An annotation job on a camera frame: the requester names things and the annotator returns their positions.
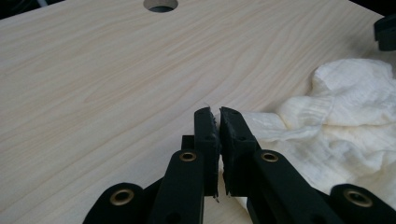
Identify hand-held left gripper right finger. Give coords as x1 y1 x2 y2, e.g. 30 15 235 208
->
219 106 345 224

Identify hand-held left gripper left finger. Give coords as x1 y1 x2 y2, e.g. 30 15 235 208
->
146 106 222 224

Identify cream white cloth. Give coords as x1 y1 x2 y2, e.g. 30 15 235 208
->
218 58 396 213

